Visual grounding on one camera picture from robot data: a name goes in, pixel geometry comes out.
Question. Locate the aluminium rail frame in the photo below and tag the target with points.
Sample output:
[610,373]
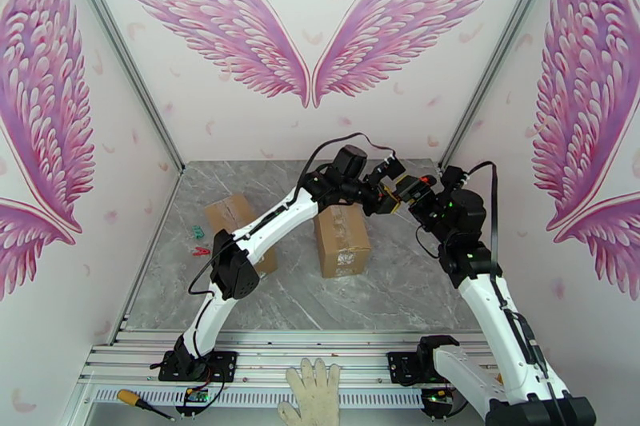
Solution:
[280,344]

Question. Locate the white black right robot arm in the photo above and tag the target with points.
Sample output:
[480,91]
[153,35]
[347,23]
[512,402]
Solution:
[485,309]

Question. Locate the aluminium corner post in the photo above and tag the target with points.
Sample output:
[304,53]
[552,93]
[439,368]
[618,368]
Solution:
[500,60]
[125,60]

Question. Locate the green circuit board on plate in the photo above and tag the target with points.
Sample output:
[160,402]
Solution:
[196,395]
[437,395]

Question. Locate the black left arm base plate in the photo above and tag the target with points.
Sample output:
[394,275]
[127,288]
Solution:
[225,364]

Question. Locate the taped brown cardboard box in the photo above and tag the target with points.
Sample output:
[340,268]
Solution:
[230,212]

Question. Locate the white knitted work glove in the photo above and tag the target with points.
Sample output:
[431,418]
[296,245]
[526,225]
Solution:
[312,394]

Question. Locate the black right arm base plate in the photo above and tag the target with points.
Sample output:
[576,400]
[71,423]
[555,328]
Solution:
[400,367]

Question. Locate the cardboard box with plush dog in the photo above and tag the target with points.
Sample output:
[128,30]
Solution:
[342,245]

